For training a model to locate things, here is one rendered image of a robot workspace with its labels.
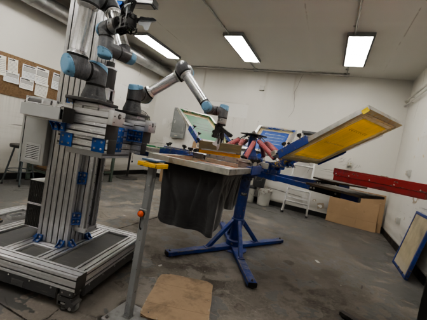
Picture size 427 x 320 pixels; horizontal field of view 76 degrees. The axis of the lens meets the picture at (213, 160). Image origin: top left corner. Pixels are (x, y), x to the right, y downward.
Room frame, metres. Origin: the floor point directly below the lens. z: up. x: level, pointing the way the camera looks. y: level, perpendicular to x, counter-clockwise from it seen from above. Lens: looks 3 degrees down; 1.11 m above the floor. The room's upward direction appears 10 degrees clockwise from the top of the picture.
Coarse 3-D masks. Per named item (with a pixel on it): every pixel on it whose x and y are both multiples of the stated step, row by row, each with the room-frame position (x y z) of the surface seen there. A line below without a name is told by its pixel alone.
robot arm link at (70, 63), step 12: (84, 0) 1.53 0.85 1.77; (96, 0) 1.56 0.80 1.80; (84, 12) 1.55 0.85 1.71; (84, 24) 1.56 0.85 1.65; (84, 36) 1.57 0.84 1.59; (72, 48) 1.56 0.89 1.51; (84, 48) 1.58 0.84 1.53; (60, 60) 1.58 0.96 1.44; (72, 60) 1.53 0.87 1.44; (84, 60) 1.58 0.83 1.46; (72, 72) 1.56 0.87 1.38; (84, 72) 1.60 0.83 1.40
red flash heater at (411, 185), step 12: (336, 168) 2.00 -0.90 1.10; (336, 180) 1.99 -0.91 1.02; (348, 180) 1.92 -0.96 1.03; (360, 180) 1.85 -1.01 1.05; (372, 180) 1.79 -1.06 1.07; (384, 180) 1.74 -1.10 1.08; (396, 180) 1.68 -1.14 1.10; (396, 192) 1.68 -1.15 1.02; (408, 192) 1.63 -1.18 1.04; (420, 192) 1.58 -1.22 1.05
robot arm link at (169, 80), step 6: (174, 72) 2.23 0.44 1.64; (192, 72) 2.25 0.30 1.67; (168, 78) 2.25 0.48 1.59; (174, 78) 2.24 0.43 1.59; (180, 78) 2.24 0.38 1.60; (156, 84) 2.27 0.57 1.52; (162, 84) 2.26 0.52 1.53; (168, 84) 2.27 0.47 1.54; (150, 90) 2.28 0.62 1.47; (156, 90) 2.28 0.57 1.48; (162, 90) 2.30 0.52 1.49; (150, 96) 2.29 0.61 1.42; (144, 102) 2.33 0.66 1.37
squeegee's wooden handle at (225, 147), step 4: (200, 140) 2.23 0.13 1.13; (200, 144) 2.22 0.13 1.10; (204, 144) 2.21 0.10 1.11; (208, 144) 2.20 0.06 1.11; (212, 144) 2.18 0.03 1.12; (220, 144) 2.16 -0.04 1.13; (224, 144) 2.14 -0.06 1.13; (228, 144) 2.13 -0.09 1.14; (232, 144) 2.12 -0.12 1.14; (200, 148) 2.22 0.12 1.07; (204, 148) 2.21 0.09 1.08; (208, 148) 2.19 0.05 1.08; (212, 148) 2.18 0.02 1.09; (216, 148) 2.17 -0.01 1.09; (220, 148) 2.15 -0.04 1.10; (224, 148) 2.14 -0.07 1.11; (228, 148) 2.13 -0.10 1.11; (232, 148) 2.12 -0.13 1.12; (236, 148) 2.10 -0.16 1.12; (240, 148) 2.09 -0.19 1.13; (236, 152) 2.10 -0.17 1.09; (240, 152) 2.10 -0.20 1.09
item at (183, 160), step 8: (168, 160) 1.75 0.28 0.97; (176, 160) 1.73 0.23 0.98; (184, 160) 1.71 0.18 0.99; (200, 160) 2.48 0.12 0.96; (208, 160) 2.46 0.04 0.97; (216, 160) 2.43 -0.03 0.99; (200, 168) 1.66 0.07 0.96; (208, 168) 1.64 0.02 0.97; (216, 168) 1.62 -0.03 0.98; (224, 168) 1.60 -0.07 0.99; (232, 168) 1.69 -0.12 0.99; (240, 168) 1.83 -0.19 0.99; (248, 168) 1.99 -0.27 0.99
